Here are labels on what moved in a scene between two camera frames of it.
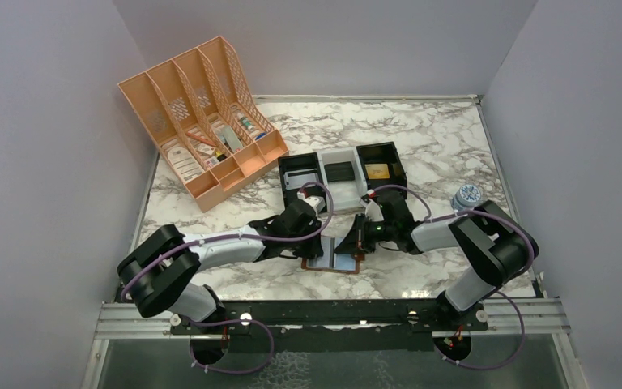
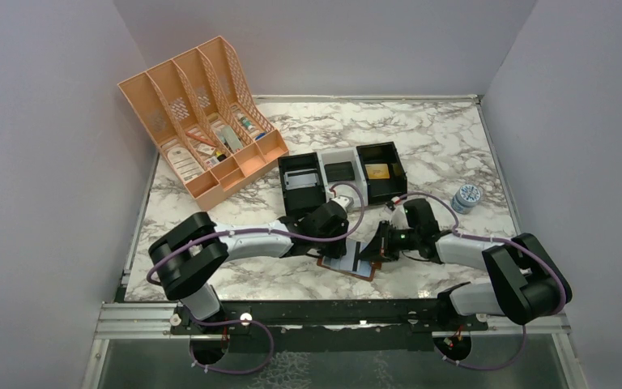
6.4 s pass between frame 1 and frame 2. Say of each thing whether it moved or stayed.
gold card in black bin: stayed
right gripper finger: moved
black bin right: stayed
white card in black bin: stayed
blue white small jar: stayed
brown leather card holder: moved
